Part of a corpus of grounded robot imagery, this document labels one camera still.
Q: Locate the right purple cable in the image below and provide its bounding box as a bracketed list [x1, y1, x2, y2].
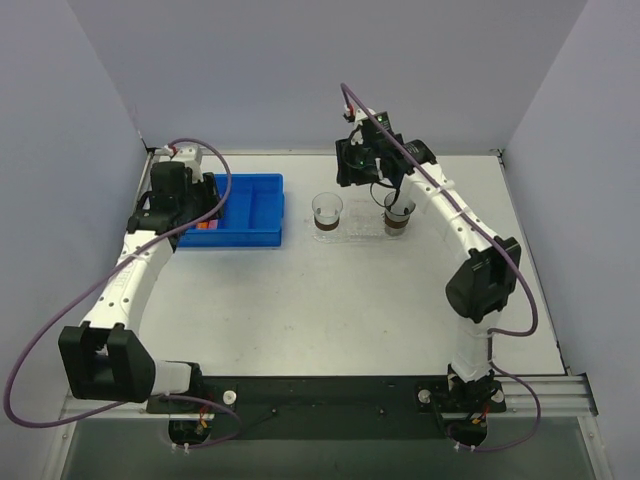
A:
[339, 82, 544, 454]

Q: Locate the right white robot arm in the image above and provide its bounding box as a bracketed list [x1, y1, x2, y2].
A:
[335, 106, 521, 384]

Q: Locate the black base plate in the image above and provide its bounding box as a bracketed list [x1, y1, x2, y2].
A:
[146, 375, 506, 445]

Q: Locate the clear blue-tinted cup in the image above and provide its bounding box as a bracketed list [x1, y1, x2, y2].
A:
[311, 192, 344, 232]

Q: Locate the clear brown-banded cup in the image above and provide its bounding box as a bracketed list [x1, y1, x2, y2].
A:
[383, 193, 416, 237]

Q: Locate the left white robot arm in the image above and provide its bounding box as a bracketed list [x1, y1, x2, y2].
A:
[58, 140, 227, 412]

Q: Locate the clear textured oval tray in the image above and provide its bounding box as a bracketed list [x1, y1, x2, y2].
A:
[306, 201, 409, 244]

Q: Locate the blue plastic bin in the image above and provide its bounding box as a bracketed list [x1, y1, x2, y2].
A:
[178, 173, 285, 248]

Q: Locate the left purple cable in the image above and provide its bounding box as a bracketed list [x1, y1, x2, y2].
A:
[3, 137, 244, 449]

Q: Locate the clear acrylic toothbrush holder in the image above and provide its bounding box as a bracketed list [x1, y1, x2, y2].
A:
[341, 199, 386, 241]

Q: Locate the purple cable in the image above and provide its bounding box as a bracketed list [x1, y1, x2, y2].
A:
[339, 82, 544, 454]
[3, 137, 244, 449]

